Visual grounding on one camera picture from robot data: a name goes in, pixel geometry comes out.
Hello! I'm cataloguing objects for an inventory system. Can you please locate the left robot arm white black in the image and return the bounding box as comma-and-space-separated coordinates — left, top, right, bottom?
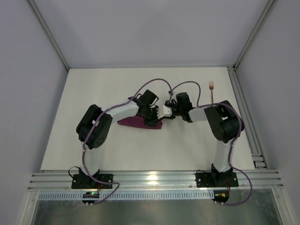
76, 90, 162, 175

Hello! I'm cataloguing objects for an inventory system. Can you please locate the controller board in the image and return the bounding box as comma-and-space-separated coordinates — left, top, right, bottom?
212, 191, 229, 204
82, 191, 99, 204

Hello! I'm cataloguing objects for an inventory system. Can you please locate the slotted grey cable duct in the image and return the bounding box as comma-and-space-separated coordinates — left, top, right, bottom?
38, 189, 214, 201

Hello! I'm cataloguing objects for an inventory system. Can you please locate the purple cloth napkin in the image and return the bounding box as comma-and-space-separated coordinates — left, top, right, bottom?
117, 116, 163, 130

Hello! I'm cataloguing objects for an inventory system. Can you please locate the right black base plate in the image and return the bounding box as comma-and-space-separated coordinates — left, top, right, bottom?
195, 170, 239, 188

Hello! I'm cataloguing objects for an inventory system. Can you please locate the corner frame post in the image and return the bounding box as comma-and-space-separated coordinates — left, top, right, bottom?
233, 0, 277, 70
26, 0, 70, 72

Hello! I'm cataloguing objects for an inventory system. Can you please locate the right side aluminium rail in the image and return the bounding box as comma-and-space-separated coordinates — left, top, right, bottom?
227, 66, 269, 170

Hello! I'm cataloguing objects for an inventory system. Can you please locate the right corner frame post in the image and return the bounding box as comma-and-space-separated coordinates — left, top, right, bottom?
233, 0, 277, 70

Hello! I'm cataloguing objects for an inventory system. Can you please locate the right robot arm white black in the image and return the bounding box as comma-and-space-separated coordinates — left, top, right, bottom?
164, 92, 244, 188

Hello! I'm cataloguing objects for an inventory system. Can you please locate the aluminium rail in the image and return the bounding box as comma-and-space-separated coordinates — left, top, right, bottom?
227, 66, 269, 170
28, 170, 284, 191

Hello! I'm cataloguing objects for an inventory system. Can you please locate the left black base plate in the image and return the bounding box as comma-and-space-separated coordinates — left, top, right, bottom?
71, 173, 113, 189

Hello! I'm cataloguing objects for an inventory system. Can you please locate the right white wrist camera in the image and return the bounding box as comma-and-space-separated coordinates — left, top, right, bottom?
168, 91, 176, 97

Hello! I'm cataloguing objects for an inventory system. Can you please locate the left corner frame post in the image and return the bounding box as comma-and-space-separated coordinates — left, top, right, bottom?
26, 0, 70, 72

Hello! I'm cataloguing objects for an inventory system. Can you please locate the aluminium front rail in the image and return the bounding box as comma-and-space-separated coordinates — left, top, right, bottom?
28, 170, 284, 191

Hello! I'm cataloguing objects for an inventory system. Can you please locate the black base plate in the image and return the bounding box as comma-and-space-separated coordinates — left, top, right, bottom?
71, 173, 113, 189
195, 170, 239, 188

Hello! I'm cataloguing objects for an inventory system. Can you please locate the left controller board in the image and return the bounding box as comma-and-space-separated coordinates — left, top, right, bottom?
82, 191, 99, 204

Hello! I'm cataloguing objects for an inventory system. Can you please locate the right controller board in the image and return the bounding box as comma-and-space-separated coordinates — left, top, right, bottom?
212, 191, 229, 204

